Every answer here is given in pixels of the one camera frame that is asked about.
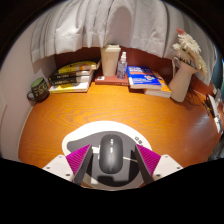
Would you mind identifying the black cable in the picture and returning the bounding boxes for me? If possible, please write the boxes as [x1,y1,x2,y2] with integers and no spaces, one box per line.
[184,89,209,109]

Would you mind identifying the cream lidded container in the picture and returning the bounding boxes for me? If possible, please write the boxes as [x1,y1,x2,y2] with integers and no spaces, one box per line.
[100,44,122,77]

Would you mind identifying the black book with white pages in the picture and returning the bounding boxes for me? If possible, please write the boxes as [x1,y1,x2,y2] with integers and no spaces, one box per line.
[48,75,94,87]

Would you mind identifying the orange book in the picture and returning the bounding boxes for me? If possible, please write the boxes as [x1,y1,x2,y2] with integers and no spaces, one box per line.
[143,71,173,99]

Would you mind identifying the yellow and white book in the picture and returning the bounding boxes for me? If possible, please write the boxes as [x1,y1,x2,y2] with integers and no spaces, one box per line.
[48,81,91,94]

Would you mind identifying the blue book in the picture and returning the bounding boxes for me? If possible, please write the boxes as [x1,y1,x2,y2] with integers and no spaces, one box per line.
[126,65,163,90]

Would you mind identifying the thin black book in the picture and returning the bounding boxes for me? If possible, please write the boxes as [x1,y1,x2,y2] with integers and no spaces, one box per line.
[48,69,95,82]

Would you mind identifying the yellow and black book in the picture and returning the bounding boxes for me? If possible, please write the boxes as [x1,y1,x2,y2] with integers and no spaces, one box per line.
[53,59,102,76]

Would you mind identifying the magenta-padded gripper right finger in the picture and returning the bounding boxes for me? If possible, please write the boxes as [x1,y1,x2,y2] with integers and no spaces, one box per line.
[134,143,183,185]

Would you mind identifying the white pleated curtain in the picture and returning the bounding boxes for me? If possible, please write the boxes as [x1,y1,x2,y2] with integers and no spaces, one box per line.
[30,0,218,64]

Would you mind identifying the clear spray bottle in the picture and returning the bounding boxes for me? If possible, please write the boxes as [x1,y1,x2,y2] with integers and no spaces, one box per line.
[116,51,129,80]

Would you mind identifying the black computer mouse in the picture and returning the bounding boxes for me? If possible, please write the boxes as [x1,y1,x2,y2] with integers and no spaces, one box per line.
[98,134,125,174]

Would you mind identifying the white and grey mouse pad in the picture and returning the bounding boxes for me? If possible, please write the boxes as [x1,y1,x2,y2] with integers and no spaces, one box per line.
[61,120,153,189]

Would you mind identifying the white jug vase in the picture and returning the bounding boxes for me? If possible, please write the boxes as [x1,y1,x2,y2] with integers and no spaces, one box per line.
[168,56,198,103]

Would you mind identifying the dark mug with green inside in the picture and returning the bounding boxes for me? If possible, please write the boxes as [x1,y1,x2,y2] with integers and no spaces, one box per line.
[26,77,51,103]

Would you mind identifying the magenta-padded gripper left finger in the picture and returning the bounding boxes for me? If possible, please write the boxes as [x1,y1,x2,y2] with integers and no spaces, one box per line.
[42,143,93,185]

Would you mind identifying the red book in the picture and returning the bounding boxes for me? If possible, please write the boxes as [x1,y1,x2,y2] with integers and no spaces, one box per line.
[94,74,130,87]

